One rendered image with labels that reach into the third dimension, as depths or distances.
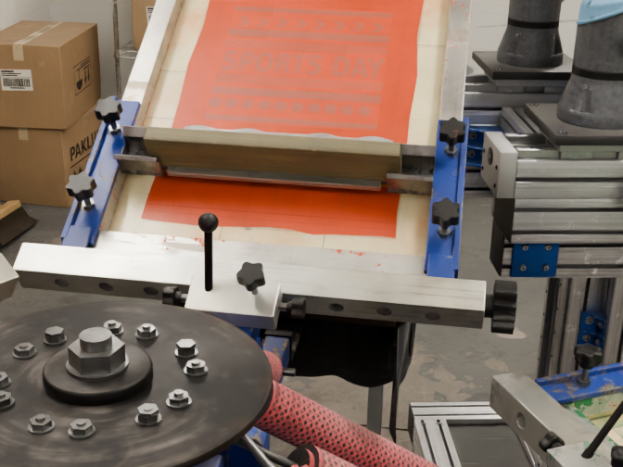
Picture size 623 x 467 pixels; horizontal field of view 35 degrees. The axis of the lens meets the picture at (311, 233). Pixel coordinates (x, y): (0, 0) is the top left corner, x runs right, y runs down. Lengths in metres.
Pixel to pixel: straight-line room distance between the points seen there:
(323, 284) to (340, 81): 0.49
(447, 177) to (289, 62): 0.41
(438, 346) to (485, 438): 0.93
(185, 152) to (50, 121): 3.32
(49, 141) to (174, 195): 3.33
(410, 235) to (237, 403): 0.77
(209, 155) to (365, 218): 0.27
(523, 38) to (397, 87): 0.62
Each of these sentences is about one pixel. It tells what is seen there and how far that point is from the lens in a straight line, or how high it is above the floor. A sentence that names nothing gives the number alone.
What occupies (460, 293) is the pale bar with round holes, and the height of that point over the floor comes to 1.16.
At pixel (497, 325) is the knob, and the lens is 1.39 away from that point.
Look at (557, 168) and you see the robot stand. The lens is 1.86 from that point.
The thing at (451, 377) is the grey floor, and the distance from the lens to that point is 3.49.
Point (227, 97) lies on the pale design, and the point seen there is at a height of 1.31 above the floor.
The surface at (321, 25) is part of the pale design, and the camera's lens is 1.87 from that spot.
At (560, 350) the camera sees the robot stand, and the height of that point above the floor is 0.66.
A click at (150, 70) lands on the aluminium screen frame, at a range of 1.79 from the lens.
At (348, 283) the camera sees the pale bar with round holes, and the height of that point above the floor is 1.16.
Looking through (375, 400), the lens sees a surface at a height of 0.32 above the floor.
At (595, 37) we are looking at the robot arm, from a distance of 1.84.
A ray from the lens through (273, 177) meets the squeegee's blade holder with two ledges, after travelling 1.58.
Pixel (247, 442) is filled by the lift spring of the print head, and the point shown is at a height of 1.26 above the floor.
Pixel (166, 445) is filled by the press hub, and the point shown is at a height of 1.31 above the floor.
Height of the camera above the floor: 1.75
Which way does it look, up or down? 22 degrees down
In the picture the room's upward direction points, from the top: 1 degrees clockwise
